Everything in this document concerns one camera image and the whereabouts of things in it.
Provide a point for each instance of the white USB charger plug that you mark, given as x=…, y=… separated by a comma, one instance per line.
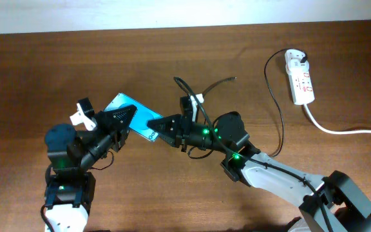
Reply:
x=295, y=60

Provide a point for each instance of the white power strip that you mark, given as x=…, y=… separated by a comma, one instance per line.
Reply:
x=300, y=82

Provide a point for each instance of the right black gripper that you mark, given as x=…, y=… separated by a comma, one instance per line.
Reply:
x=183, y=135

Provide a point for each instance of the blue-screen Galaxy smartphone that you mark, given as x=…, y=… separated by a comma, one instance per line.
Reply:
x=140, y=118

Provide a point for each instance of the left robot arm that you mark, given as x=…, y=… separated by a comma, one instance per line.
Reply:
x=73, y=149

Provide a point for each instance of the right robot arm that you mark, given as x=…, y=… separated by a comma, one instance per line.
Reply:
x=332, y=203

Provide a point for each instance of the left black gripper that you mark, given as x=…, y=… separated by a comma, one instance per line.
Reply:
x=119, y=130

